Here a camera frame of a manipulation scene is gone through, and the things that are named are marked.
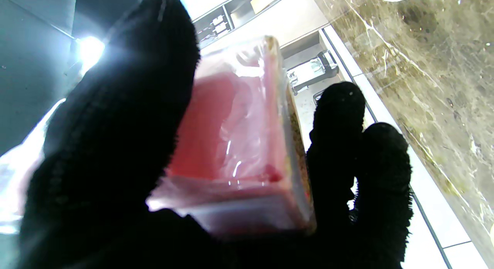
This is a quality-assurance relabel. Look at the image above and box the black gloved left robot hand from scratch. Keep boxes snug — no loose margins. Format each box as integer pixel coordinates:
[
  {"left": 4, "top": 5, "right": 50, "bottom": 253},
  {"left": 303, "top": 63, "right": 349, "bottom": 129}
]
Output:
[{"left": 15, "top": 0, "right": 413, "bottom": 269}]

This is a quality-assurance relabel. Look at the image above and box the pink container with white lid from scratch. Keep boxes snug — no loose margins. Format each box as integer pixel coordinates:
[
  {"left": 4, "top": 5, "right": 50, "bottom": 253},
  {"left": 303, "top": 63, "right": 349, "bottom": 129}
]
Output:
[{"left": 0, "top": 36, "right": 317, "bottom": 237}]

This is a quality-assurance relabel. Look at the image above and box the pale flat board on shelf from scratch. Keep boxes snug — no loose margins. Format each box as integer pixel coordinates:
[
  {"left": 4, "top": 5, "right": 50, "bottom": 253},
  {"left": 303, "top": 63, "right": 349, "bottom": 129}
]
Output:
[{"left": 251, "top": 0, "right": 278, "bottom": 13}]

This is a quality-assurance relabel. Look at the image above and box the white counter cabinet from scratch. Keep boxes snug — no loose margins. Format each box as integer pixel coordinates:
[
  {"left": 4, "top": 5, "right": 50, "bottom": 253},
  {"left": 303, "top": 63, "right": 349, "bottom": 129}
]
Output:
[{"left": 288, "top": 26, "right": 491, "bottom": 269}]

